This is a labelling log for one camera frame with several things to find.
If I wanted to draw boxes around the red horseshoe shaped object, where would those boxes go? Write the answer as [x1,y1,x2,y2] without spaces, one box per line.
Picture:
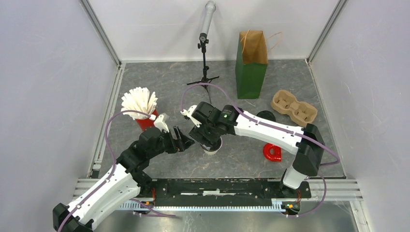
[263,144,282,162]

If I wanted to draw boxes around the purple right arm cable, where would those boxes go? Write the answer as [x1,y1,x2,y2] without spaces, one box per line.
[180,82,341,217]

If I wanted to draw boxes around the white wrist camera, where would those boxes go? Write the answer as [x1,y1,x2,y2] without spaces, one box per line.
[149,113,170,133]
[180,105,201,128]

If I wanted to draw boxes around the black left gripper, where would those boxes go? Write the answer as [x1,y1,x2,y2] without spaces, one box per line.
[148,125,194,159]

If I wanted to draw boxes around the red cup holder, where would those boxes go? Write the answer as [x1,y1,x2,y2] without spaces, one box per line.
[135,115,155,131]

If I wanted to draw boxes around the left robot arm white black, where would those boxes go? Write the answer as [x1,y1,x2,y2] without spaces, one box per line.
[52,127,195,232]

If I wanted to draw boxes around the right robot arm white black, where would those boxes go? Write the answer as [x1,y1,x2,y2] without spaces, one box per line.
[181,101,325,197]

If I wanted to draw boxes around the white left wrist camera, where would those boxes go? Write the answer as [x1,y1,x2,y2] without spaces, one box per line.
[149,113,170,133]

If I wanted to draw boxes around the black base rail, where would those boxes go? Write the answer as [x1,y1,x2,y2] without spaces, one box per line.
[137,178,312,207]

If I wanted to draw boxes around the black plastic cup lid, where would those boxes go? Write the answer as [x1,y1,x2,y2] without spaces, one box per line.
[256,110,276,122]

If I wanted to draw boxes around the brown pulp cup carriers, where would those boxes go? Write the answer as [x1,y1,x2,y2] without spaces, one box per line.
[270,89,318,127]

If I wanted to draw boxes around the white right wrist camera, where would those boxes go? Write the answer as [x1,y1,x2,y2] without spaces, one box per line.
[180,105,201,128]

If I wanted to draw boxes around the green brown paper bag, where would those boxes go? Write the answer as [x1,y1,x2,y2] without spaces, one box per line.
[235,29,270,99]

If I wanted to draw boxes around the black tripod with grey tube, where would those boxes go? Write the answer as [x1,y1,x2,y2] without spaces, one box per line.
[187,0,219,85]

